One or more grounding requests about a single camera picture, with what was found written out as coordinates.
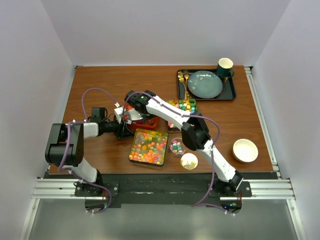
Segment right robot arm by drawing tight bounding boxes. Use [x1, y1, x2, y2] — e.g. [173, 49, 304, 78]
[124, 90, 243, 197]

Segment gold spoon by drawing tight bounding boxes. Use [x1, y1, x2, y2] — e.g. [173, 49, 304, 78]
[183, 73, 191, 100]

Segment gold jar lid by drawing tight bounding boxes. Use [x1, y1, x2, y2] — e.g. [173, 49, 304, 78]
[180, 153, 199, 171]

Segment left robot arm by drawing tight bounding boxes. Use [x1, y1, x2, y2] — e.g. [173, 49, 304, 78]
[44, 107, 134, 197]

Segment aluminium frame rail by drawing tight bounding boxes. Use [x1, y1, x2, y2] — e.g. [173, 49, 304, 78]
[32, 178, 295, 200]

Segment blue ceramic plate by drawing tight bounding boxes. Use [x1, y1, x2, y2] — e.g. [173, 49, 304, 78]
[187, 70, 223, 99]

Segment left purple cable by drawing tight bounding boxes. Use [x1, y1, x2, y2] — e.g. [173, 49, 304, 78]
[57, 87, 121, 215]

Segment clear plastic jar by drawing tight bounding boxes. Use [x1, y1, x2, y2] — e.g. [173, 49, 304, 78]
[169, 137, 187, 157]

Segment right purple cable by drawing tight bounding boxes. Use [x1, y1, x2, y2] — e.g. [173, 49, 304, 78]
[123, 91, 222, 208]

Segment dark green cup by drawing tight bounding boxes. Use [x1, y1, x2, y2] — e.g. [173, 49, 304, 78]
[215, 57, 235, 78]

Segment candy tin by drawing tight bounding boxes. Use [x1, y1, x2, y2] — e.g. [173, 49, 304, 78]
[128, 128, 169, 167]
[167, 98, 198, 133]

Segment purple cable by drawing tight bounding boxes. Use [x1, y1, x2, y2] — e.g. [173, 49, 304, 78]
[123, 91, 222, 208]
[57, 87, 121, 215]

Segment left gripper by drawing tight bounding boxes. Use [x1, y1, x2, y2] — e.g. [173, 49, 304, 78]
[101, 114, 134, 139]

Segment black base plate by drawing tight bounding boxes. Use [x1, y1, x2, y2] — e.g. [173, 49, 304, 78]
[74, 173, 252, 211]

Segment orange candy box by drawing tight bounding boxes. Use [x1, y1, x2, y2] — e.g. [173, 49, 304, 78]
[125, 103, 159, 132]

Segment white paper bowl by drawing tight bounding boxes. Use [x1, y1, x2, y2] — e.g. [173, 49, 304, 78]
[232, 138, 259, 163]

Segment gold fork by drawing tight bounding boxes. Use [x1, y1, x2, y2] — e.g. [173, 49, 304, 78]
[177, 71, 188, 100]

